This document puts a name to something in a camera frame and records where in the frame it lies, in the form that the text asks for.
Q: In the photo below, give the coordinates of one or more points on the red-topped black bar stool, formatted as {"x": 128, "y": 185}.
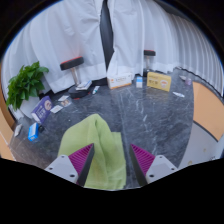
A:
{"x": 149, "y": 52}
{"x": 71, "y": 63}

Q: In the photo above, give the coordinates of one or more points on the purple cardboard box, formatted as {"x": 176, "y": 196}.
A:
{"x": 41, "y": 110}

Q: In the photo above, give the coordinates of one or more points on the grey flat packet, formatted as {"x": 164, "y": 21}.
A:
{"x": 18, "y": 130}

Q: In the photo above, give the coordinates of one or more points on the green potted plant white pot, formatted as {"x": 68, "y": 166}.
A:
{"x": 25, "y": 85}

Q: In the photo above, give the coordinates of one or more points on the yellow cardboard box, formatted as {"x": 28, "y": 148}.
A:
{"x": 159, "y": 81}

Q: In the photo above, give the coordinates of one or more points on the white pen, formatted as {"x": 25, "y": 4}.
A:
{"x": 178, "y": 94}

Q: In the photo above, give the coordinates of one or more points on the blue cardboard box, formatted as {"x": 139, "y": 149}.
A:
{"x": 33, "y": 132}

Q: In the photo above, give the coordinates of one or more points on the printed flat packet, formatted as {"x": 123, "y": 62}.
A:
{"x": 66, "y": 103}

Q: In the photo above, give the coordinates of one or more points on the green towel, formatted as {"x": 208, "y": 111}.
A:
{"x": 106, "y": 146}

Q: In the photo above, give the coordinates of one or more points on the white and orange tissue box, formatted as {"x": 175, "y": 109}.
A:
{"x": 119, "y": 81}

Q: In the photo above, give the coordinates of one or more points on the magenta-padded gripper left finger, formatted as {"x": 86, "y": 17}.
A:
{"x": 61, "y": 166}

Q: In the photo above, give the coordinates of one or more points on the white curtain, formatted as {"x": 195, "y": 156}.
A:
{"x": 66, "y": 30}
{"x": 166, "y": 33}

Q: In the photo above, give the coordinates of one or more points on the small purple cup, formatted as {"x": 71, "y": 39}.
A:
{"x": 188, "y": 81}

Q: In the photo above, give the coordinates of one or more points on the book on stool base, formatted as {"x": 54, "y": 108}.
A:
{"x": 84, "y": 85}

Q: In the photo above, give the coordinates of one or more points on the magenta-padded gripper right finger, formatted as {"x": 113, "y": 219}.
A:
{"x": 160, "y": 166}

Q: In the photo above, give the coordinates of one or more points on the small white tube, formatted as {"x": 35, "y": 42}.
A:
{"x": 96, "y": 90}

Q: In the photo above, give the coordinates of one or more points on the white flat packet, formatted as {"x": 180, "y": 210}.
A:
{"x": 63, "y": 98}
{"x": 56, "y": 109}

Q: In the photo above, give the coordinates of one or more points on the small black round object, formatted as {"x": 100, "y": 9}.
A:
{"x": 41, "y": 128}

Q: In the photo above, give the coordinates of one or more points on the small blue and white box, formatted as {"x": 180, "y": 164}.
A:
{"x": 139, "y": 82}

